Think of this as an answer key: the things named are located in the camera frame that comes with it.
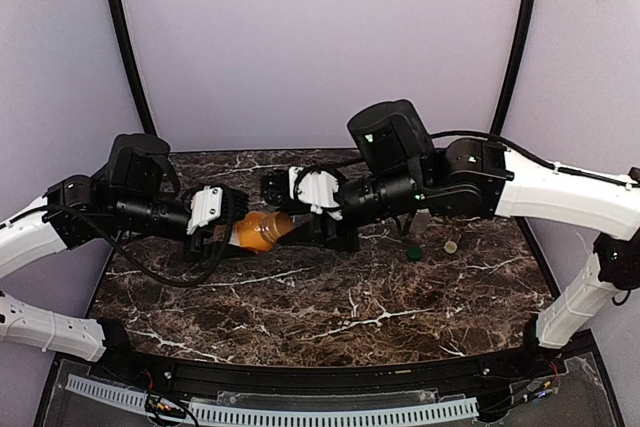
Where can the black corner post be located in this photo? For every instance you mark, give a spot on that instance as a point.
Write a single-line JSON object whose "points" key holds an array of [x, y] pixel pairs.
{"points": [[128, 59], [519, 41]]}

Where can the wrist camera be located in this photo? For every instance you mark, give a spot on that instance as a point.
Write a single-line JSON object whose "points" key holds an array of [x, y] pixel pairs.
{"points": [[304, 190], [216, 205]]}

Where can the coffee bottle green cap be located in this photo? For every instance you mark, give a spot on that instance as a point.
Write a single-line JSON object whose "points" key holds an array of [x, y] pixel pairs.
{"points": [[420, 222]]}

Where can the white slotted cable duct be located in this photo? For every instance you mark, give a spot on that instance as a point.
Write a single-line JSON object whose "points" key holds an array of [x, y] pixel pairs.
{"points": [[413, 408]]}

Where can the pale green bottle cap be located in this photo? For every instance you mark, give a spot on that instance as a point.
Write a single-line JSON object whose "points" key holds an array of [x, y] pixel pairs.
{"points": [[450, 247]]}

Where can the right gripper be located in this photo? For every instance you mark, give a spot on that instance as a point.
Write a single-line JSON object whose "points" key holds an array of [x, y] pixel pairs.
{"points": [[323, 230]]}

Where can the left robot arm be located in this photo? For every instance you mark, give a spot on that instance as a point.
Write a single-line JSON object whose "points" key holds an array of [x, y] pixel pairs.
{"points": [[138, 192]]}

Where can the black front frame rail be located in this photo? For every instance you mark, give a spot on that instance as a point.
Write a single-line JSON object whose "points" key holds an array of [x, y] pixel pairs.
{"points": [[482, 374]]}

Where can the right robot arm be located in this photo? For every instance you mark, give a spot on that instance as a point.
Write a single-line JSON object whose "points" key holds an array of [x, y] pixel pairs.
{"points": [[477, 175]]}

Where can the right black corner post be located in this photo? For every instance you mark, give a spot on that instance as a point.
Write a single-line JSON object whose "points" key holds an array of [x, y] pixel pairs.
{"points": [[519, 41]]}

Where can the left black corner post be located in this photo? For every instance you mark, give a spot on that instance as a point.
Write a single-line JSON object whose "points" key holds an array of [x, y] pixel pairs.
{"points": [[128, 59]]}

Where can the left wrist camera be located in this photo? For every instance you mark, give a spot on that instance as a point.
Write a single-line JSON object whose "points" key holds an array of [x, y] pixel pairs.
{"points": [[216, 205]]}

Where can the gold bottle cap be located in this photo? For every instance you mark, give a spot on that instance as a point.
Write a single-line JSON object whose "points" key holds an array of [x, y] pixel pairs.
{"points": [[276, 225]]}

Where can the dark green bottle cap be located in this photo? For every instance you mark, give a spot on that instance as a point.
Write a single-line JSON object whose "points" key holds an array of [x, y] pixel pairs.
{"points": [[414, 253]]}

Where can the orange juice bottle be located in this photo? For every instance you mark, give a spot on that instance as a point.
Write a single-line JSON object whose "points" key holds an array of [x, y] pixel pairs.
{"points": [[247, 234]]}

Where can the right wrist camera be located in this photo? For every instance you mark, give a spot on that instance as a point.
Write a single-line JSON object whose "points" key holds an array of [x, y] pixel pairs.
{"points": [[304, 190]]}

